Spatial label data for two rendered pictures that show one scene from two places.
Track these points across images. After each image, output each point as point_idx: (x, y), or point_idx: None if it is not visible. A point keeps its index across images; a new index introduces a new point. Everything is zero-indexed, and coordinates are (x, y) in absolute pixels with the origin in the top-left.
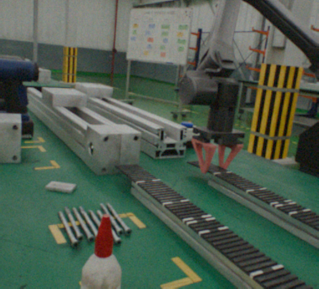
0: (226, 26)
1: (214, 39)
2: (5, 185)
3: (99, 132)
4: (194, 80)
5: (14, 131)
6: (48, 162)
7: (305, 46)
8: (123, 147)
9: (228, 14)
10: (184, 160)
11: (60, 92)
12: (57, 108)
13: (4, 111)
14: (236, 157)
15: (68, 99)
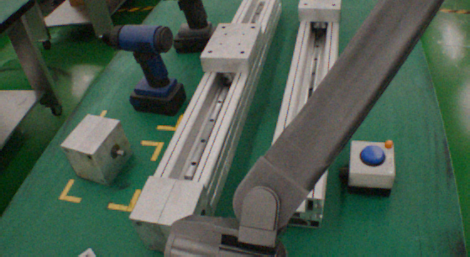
0: (349, 85)
1: (277, 142)
2: (63, 232)
3: (131, 214)
4: (169, 251)
5: (91, 160)
6: (131, 194)
7: None
8: (166, 235)
9: (381, 36)
10: (306, 241)
11: (216, 49)
12: (201, 81)
13: (191, 44)
14: (412, 254)
15: (221, 64)
